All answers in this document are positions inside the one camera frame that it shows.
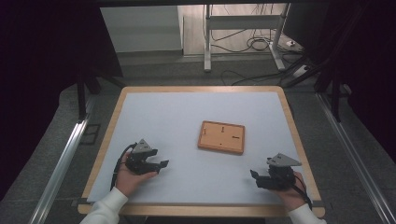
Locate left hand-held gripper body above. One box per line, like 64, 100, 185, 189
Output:
125, 138, 158, 175

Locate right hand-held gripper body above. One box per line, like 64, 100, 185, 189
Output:
261, 152, 303, 190

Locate orange wooden tray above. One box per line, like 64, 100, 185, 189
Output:
197, 119, 247, 156

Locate person's left hand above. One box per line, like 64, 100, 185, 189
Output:
115, 152, 159, 198

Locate black floor grate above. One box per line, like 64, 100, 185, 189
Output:
79, 123, 102, 146

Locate white table mat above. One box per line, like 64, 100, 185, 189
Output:
86, 91, 314, 206

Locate black metal stand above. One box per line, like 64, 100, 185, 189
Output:
281, 55, 344, 123
76, 70, 126, 121

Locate white power strip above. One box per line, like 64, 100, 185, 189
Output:
292, 63, 311, 79

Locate white cabinet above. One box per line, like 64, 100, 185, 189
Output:
99, 6, 184, 54

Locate dark curtain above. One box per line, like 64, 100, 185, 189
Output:
323, 0, 396, 157
0, 0, 123, 202

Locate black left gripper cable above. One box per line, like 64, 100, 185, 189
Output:
109, 142, 138, 191

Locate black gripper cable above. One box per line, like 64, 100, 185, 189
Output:
109, 142, 138, 191
290, 173, 314, 211

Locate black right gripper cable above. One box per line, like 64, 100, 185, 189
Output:
290, 173, 314, 211

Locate aluminium rail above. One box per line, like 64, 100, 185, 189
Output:
315, 91, 396, 224
28, 119, 91, 224

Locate long black floor cable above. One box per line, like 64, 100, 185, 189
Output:
219, 69, 283, 87

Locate tangled black floor cables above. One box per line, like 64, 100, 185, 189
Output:
210, 27, 283, 54

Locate white metal desk frame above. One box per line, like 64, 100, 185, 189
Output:
203, 3, 291, 74

